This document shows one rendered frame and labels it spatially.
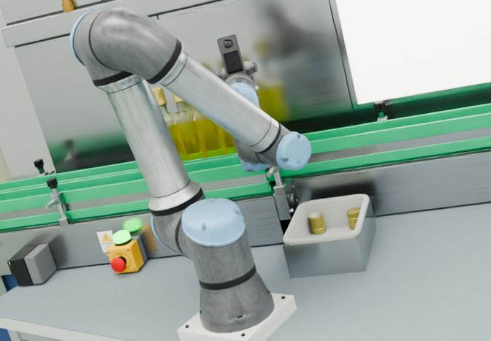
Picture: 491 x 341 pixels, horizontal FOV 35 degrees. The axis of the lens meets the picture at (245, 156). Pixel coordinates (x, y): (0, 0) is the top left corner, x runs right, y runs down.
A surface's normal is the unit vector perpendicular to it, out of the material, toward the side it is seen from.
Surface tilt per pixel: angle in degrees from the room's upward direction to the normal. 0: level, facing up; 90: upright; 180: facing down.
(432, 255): 0
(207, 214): 7
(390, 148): 90
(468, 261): 0
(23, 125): 90
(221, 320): 71
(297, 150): 90
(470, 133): 90
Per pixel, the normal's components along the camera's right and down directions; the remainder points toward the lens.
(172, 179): 0.39, 0.18
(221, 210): -0.17, -0.91
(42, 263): 0.94, -0.15
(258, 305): 0.55, -0.23
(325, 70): -0.26, 0.35
